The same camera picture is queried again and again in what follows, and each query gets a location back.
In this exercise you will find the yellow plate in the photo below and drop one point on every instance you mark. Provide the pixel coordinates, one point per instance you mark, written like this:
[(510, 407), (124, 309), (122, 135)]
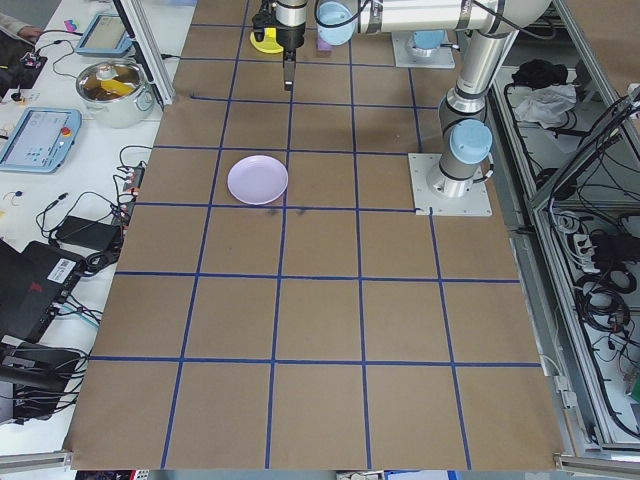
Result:
[(270, 47)]

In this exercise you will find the blue teach pendant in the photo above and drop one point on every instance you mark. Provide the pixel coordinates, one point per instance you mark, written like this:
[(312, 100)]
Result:
[(35, 140), (102, 35)]

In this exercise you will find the black cloth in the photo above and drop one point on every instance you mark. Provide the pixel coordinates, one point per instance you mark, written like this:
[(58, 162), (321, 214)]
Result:
[(540, 72)]

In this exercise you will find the small red circuit board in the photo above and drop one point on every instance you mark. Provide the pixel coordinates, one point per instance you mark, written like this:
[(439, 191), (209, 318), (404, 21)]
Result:
[(32, 61)]

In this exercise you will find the beige sleeved forearm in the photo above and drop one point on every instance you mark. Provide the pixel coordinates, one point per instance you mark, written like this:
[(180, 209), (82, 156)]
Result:
[(17, 27)]

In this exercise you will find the metal V-shaped frame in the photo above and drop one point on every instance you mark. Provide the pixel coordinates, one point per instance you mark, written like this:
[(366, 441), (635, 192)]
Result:
[(542, 310)]

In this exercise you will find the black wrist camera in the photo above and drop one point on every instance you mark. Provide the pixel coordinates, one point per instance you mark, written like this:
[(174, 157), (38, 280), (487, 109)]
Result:
[(264, 22)]

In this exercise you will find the aluminium profile post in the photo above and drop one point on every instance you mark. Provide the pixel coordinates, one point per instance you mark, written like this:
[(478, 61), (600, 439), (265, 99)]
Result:
[(147, 55)]

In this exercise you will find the black hub with red plugs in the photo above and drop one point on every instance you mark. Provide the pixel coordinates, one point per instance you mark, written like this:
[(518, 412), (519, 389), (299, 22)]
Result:
[(131, 182)]

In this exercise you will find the glass pot lid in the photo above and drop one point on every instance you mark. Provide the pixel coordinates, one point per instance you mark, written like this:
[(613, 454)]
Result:
[(92, 85)]

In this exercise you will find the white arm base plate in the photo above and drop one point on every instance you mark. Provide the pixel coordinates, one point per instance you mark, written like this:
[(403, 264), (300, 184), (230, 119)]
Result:
[(475, 205), (400, 57)]

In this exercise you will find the purple plate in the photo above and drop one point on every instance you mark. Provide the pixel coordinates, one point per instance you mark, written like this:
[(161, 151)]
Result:
[(257, 180)]

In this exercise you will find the purple foam block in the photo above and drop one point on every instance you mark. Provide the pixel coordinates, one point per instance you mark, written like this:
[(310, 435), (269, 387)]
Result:
[(324, 50)]

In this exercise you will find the white cloth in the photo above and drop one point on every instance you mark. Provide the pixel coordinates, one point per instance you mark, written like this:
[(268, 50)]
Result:
[(545, 102)]

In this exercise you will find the white power strip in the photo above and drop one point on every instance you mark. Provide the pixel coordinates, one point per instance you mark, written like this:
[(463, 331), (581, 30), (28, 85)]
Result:
[(582, 242)]

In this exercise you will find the silver cooking pot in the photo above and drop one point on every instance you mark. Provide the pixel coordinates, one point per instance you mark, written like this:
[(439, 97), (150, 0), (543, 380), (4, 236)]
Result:
[(120, 115)]

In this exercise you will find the pink and blue object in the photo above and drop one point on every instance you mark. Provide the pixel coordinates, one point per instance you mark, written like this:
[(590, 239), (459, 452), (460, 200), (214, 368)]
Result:
[(72, 23)]

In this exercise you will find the black computer box with label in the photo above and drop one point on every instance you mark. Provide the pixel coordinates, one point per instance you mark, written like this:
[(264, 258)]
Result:
[(30, 300)]

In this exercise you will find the flat black power brick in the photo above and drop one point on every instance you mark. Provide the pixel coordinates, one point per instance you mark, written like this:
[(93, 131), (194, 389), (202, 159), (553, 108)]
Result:
[(85, 231)]

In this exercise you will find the aluminium profile bar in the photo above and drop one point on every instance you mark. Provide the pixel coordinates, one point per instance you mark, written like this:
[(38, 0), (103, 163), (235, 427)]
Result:
[(35, 460), (600, 462)]

